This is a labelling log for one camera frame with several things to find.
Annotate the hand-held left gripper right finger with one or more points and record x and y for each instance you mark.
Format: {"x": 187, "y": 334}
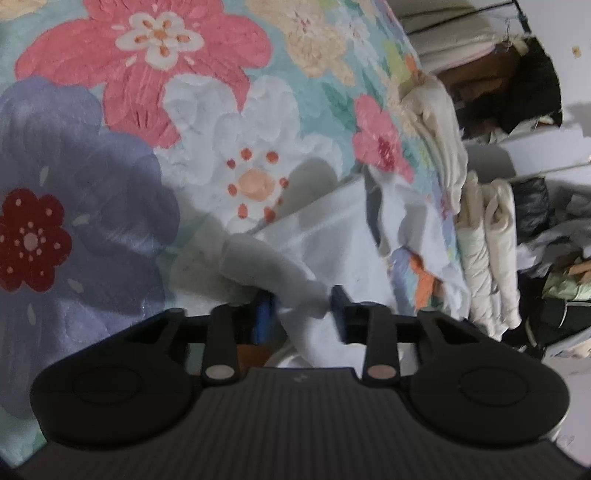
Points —
{"x": 340, "y": 314}

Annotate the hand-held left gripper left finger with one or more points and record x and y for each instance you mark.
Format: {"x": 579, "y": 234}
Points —
{"x": 264, "y": 318}

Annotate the white garment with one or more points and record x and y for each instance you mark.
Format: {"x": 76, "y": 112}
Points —
{"x": 332, "y": 230}

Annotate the grey clothes pile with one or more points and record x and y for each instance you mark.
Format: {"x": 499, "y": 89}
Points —
{"x": 561, "y": 240}

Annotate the dark hanging clothes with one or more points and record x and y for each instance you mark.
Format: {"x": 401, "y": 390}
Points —
{"x": 531, "y": 92}

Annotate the cream folded quilt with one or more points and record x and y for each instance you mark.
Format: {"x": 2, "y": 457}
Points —
{"x": 475, "y": 263}
{"x": 502, "y": 240}

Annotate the cream crumpled blanket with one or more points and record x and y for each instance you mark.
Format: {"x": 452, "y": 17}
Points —
{"x": 438, "y": 134}

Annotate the floral printed bed sheet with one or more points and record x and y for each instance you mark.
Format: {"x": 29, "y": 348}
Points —
{"x": 138, "y": 138}

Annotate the black garment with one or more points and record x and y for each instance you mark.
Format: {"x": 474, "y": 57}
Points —
{"x": 530, "y": 203}

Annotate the black bag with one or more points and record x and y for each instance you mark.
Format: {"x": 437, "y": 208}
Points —
{"x": 561, "y": 323}

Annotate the pale green cloth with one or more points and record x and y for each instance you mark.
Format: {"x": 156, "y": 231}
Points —
{"x": 570, "y": 284}

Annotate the white stacked bedding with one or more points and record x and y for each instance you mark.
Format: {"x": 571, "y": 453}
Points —
{"x": 443, "y": 44}

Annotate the black metal rack rod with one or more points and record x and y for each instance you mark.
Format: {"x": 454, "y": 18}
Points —
{"x": 461, "y": 13}

